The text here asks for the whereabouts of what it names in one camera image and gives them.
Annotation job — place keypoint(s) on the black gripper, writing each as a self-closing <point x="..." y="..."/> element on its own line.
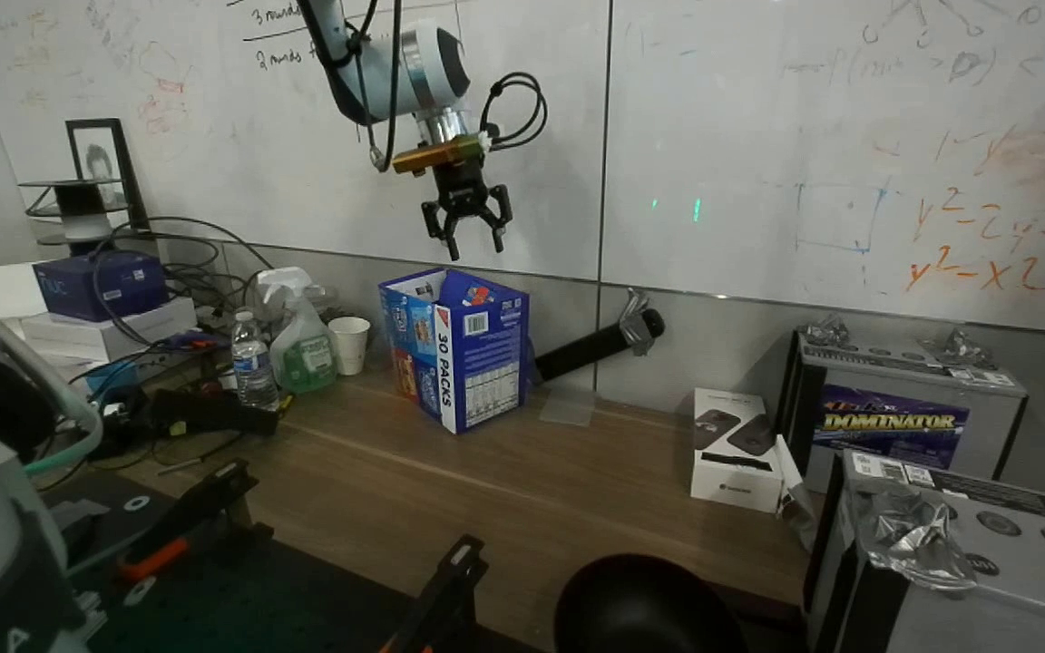
<point x="464" y="193"/>

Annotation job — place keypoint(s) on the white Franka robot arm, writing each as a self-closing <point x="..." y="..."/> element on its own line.
<point x="408" y="91"/>

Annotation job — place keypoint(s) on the blue snack pack box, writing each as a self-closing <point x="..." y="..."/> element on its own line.
<point x="460" y="347"/>

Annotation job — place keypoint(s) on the white phone box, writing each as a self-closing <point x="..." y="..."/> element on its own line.
<point x="737" y="457"/>

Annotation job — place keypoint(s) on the blue cardboard box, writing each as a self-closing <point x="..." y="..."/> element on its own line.
<point x="95" y="288"/>

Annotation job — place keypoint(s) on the white paper cup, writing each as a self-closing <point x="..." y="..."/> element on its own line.
<point x="350" y="338"/>

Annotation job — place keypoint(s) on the green spray bottle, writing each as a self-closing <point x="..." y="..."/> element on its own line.
<point x="298" y="347"/>

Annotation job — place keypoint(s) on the clear water bottle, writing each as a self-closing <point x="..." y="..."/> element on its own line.
<point x="251" y="364"/>

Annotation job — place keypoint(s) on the black frying pan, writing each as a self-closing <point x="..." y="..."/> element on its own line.
<point x="639" y="603"/>

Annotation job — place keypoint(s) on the grey Dominator battery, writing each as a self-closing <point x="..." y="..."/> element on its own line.
<point x="893" y="399"/>

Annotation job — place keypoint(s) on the grey battery near pan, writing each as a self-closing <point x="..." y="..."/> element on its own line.
<point x="920" y="561"/>

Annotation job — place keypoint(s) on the brass camera mount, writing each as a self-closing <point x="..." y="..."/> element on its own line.
<point x="444" y="154"/>

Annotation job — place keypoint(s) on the black tube on wall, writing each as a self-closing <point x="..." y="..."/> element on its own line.
<point x="634" y="331"/>

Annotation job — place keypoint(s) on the black picture frame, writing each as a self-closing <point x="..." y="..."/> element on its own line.
<point x="103" y="158"/>

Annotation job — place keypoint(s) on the orange handled tool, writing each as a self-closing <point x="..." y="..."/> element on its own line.
<point x="155" y="564"/>

